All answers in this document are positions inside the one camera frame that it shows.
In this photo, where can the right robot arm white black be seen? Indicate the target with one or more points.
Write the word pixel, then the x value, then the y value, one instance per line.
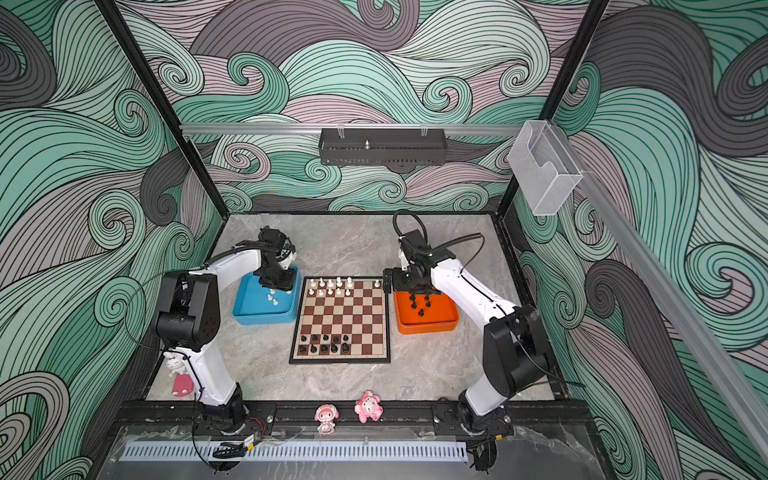
pixel 515 350

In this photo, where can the pink flat phone toy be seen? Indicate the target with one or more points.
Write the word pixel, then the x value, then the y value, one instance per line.
pixel 183 385

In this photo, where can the pink pig plush figurine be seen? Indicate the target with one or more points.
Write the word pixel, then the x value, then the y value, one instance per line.
pixel 368 408

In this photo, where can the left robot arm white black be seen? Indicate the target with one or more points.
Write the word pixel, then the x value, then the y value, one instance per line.
pixel 187 317

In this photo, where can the white slotted cable duct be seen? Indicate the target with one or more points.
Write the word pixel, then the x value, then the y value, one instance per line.
pixel 302 451

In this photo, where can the blue plastic tray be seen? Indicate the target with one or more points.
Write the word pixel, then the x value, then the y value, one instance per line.
pixel 259 305

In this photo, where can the aluminium rail back wall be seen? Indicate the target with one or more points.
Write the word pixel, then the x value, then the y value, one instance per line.
pixel 277 128

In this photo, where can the orange plastic tray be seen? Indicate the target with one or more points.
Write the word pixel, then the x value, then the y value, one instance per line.
pixel 423 314

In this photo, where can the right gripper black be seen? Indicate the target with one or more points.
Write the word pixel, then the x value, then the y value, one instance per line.
pixel 398 282

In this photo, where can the folding chessboard brown cream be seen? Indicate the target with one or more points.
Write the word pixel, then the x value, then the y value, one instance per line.
pixel 342 320

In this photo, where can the black perforated wall shelf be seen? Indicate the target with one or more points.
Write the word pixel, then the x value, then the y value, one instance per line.
pixel 401 148

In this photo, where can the aluminium rail wall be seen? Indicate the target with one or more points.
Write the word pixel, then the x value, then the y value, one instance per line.
pixel 277 128
pixel 616 208

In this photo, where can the pink hooded doll figurine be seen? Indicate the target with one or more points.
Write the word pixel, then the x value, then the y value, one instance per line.
pixel 326 415

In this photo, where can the aluminium rail right wall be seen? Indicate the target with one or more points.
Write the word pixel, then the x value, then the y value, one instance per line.
pixel 616 208

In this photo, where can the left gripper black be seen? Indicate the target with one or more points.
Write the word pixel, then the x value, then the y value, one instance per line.
pixel 286 285

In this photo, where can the white bunny figurine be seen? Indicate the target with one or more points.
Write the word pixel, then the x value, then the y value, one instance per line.
pixel 175 363

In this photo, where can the clear acrylic wall holder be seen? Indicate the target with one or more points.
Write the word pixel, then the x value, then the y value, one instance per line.
pixel 545 164

